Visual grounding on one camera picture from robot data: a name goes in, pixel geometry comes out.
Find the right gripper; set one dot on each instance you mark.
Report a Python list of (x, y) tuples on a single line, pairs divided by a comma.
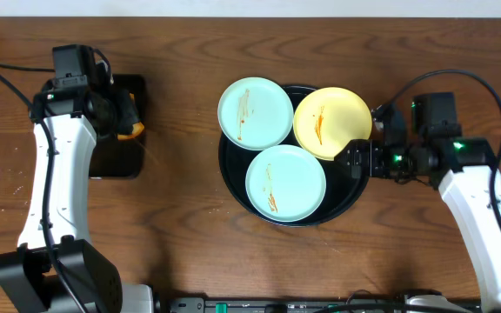
[(359, 148)]

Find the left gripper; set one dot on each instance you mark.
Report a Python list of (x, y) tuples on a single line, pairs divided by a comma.
[(116, 102)]

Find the green and yellow sponge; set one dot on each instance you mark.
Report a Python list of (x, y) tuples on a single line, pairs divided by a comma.
[(129, 124)]

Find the light blue plate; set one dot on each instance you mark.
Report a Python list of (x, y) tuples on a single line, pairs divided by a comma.
[(285, 183), (255, 113)]

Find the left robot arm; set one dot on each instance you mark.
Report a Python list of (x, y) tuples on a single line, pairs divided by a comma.
[(81, 132)]

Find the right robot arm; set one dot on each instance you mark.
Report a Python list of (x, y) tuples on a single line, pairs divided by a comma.
[(464, 172)]

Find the black rectangular tray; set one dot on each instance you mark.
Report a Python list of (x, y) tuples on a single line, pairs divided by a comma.
[(114, 159)]

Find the yellow plate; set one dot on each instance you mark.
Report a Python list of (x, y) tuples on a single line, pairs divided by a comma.
[(327, 119)]

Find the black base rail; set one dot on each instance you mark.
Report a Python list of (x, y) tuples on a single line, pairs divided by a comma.
[(202, 305)]

